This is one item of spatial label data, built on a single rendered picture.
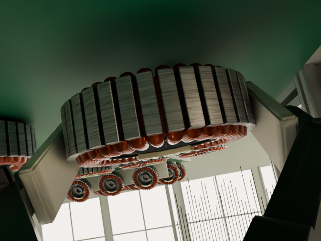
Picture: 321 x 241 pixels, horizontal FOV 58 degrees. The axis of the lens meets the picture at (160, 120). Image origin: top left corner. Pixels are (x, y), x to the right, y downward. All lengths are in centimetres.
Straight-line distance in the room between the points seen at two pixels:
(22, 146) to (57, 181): 10
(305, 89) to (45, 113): 23
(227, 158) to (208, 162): 42
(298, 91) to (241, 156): 613
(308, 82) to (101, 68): 18
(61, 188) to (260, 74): 18
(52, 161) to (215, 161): 627
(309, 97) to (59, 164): 21
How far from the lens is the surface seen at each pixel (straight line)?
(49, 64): 17
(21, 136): 26
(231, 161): 641
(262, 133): 16
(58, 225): 749
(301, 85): 30
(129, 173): 133
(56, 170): 16
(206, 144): 20
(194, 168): 642
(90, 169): 63
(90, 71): 18
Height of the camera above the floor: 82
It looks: 11 degrees down
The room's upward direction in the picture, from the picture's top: 169 degrees clockwise
